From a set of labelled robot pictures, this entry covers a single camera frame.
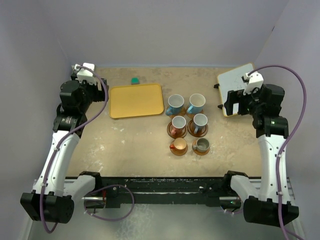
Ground dark teal floral mug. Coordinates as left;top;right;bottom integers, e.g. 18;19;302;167
165;94;185;116

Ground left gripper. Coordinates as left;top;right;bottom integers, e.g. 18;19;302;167
72;74;108;113

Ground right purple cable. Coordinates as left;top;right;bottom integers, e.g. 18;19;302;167
219;65;307;240

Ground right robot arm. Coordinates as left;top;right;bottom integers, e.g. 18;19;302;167
222;84;299;227

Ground small whiteboard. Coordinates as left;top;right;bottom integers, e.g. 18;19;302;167
216;62;255;117

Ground pink handled mug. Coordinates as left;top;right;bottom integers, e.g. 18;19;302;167
171;116;186;132

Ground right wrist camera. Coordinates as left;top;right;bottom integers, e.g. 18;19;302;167
241;71;264;96

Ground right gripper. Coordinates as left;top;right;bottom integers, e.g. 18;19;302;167
225;84;264;117

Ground small orange cup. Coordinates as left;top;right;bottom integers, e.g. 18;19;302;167
169;137;188;152

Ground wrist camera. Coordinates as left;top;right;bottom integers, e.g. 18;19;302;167
241;71;264;96
73;64;97;85

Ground yellow plastic tray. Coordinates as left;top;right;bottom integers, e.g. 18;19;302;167
108;83;164;119

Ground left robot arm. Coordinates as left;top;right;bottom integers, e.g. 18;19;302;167
20;76;109;224

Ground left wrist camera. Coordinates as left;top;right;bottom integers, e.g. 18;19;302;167
73;64;97;85

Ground plain orange wooden coaster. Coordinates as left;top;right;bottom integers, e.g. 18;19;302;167
169;145;188;156

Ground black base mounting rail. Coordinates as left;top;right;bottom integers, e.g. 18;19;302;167
85;177;241;211

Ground light blue mug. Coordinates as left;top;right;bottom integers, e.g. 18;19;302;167
186;93;206;115

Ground green whiteboard eraser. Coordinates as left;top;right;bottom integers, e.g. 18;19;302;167
131;77;140;85

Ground small grey cup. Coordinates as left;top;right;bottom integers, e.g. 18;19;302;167
192;138;210;153

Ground dark ringed wooden coaster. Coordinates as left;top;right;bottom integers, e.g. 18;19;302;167
166;122;188;139

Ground woven rattan coaster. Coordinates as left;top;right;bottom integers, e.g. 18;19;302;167
168;107;186;119
186;108;204;119

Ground blue grey mug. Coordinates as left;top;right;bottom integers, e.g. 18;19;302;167
193;113;208;133

